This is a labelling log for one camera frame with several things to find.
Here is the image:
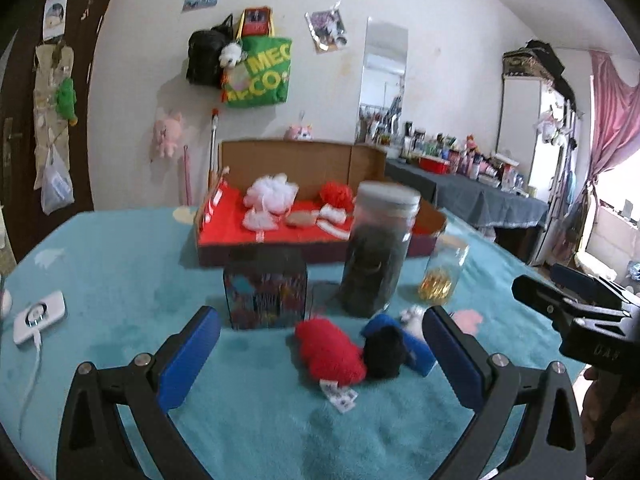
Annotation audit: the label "wall mirror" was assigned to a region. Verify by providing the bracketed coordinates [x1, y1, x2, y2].
[356, 16, 409, 146]

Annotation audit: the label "pink plush bunny toy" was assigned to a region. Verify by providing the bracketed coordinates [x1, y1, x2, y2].
[151, 108, 183, 158]

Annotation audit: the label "black backpack on wall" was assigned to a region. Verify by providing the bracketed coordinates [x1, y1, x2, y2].
[186, 14, 234, 89]

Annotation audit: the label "white wireless charger pad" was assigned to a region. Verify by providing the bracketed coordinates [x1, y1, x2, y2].
[13, 290, 66, 346]

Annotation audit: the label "white plush bunny checkered bow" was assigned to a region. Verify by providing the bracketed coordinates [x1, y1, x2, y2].
[399, 306, 425, 340]

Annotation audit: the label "pink plush cat toy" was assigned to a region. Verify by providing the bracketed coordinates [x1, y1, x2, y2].
[283, 125, 314, 141]

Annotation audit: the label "dark grey clothed side table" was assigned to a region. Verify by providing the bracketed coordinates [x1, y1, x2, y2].
[385, 158, 549, 229]

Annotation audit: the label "small glass jar gold contents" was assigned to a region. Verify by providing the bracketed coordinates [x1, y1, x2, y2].
[418, 234, 469, 306]

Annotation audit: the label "pink curtain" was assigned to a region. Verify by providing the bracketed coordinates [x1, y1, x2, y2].
[584, 49, 640, 196]

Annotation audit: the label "white tissue cloth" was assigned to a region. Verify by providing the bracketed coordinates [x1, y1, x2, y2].
[242, 208, 279, 232]

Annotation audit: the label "green plush on door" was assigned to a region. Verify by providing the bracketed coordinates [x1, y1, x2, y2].
[55, 77, 78, 126]

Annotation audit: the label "plastic bag on door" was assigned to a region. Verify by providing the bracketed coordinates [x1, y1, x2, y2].
[41, 145, 75, 216]

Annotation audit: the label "large glass jar dark contents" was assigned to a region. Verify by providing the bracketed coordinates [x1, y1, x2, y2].
[338, 181, 421, 318]

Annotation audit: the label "white refrigerator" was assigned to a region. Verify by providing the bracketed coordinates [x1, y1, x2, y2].
[496, 76, 574, 202]

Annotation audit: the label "red mesh bath pouf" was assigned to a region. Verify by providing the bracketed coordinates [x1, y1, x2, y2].
[319, 181, 354, 214]

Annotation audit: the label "cardboard box red lining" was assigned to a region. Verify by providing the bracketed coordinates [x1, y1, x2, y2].
[193, 138, 449, 269]

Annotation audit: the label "photo poster on wall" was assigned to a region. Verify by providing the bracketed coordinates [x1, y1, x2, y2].
[305, 1, 348, 53]

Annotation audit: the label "green tote bag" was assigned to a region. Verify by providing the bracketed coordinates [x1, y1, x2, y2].
[221, 6, 292, 108]

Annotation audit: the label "black and blue plush toy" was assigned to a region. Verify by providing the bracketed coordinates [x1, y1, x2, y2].
[360, 313, 436, 380]

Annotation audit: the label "dark brown door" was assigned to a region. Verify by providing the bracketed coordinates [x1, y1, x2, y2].
[1, 0, 110, 260]

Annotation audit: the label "white mesh bath pouf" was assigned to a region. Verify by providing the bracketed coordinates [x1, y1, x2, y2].
[243, 174, 299, 214]

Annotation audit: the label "small white plush dog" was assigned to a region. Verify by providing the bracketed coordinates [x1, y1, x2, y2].
[219, 41, 246, 70]

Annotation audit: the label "beige round powder puff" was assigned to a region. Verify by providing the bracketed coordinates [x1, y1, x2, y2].
[284, 210, 318, 228]

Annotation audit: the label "red bowl on table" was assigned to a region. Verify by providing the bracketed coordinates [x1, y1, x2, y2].
[419, 155, 450, 174]

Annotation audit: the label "mop with metal handle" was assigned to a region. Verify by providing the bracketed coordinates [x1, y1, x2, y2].
[207, 108, 219, 191]

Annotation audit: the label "red fuzzy plush toy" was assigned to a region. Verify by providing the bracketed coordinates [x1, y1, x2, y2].
[294, 318, 367, 387]

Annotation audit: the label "teal plush table blanket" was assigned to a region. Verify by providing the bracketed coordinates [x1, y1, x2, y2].
[1, 209, 560, 479]

